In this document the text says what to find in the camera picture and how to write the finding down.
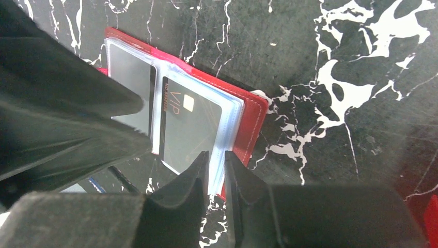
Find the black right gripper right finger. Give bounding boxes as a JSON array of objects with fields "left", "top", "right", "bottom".
[{"left": 225, "top": 151, "right": 427, "bottom": 247}]

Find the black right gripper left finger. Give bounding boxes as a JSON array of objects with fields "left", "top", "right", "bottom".
[{"left": 1, "top": 151, "right": 209, "bottom": 247}]

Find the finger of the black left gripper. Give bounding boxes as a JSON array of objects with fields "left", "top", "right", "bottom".
[
  {"left": 1, "top": 1, "right": 144, "bottom": 117},
  {"left": 1, "top": 99, "right": 151, "bottom": 206}
]

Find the thin credit card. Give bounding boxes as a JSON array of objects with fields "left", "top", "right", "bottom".
[{"left": 106, "top": 41, "right": 157, "bottom": 135}]

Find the red card holder wallet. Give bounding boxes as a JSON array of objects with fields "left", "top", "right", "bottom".
[{"left": 105, "top": 27, "right": 268, "bottom": 198}]

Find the red plastic tray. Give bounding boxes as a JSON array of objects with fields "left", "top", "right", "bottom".
[{"left": 424, "top": 194, "right": 437, "bottom": 248}]

